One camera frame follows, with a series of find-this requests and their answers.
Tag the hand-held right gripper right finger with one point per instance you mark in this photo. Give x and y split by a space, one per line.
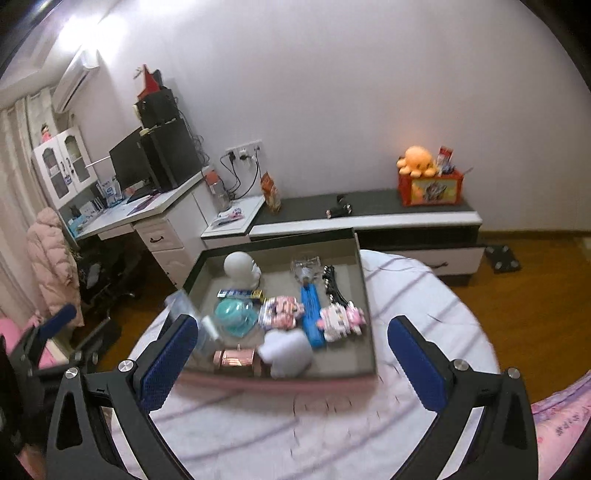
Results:
415 364

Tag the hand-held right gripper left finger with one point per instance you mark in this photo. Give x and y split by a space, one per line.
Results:
166 364

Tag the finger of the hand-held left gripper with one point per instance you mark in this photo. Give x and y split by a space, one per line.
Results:
57 321

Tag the clear plastic packet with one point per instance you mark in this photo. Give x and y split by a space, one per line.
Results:
194 318

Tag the dark green cardboard box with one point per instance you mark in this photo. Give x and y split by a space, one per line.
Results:
351 355

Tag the rose gold metallic case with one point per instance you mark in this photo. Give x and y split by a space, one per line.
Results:
235 360

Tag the teal plastic bowl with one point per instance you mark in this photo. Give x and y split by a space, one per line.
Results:
235 318

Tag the pink white block toy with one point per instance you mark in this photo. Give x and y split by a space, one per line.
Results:
341 323

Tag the blue yellow battery strip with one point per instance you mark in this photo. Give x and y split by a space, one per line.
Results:
240 293

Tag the blue ribbed plastic bar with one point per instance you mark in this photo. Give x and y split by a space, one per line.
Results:
311 318

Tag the white plush toy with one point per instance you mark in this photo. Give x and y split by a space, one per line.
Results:
286 353

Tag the pink printed small packet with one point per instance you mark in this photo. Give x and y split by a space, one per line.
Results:
281 313

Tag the pink upholstered seat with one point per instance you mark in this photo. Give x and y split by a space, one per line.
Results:
23 337

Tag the pink puffer coat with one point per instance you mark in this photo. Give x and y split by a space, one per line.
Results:
51 263

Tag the black office chair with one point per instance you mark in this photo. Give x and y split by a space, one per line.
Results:
99 277

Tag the white round-head figurine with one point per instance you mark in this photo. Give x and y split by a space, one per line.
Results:
240 267

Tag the black bathroom scale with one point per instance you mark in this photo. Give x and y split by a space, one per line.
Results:
502 258

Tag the blue white boxes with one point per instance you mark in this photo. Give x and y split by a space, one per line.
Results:
108 191

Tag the beige curtain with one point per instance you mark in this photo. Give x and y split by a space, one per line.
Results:
18 184

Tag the low cabinet dark top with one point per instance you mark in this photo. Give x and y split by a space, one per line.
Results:
415 217

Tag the white desk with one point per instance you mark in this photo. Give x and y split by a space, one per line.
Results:
152 205

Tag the small colourful flat packet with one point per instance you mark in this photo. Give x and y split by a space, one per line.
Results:
228 218

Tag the pink printed blanket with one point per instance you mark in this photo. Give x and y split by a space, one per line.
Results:
568 415

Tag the white glass-door hutch cabinet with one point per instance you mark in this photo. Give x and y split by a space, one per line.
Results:
46 152

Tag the small black cylindrical device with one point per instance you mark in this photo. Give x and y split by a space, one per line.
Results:
338 210

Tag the black computer monitor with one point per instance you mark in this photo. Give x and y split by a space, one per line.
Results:
129 161

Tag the red printed storage crate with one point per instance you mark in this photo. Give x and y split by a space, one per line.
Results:
429 189

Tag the white bedside cabinet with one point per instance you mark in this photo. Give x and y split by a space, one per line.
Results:
251 210

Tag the clear bottle orange cap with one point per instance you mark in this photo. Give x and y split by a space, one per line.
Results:
219 194

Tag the small pink doll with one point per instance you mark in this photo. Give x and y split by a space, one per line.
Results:
45 133

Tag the orange snack bag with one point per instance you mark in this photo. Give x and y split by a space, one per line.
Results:
271 194

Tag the black computer tower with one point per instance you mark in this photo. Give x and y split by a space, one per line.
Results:
171 152

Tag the orange octopus plush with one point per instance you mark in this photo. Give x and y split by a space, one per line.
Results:
415 161

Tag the red white snack packet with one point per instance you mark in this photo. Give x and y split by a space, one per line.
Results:
445 159

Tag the black box on tower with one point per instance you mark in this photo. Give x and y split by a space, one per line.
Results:
157 108

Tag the white air conditioner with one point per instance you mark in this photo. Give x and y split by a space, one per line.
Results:
74 81

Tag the red paper bag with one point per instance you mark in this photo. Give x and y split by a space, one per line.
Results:
150 83

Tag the white wall socket strip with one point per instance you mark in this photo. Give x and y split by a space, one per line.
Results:
244 148

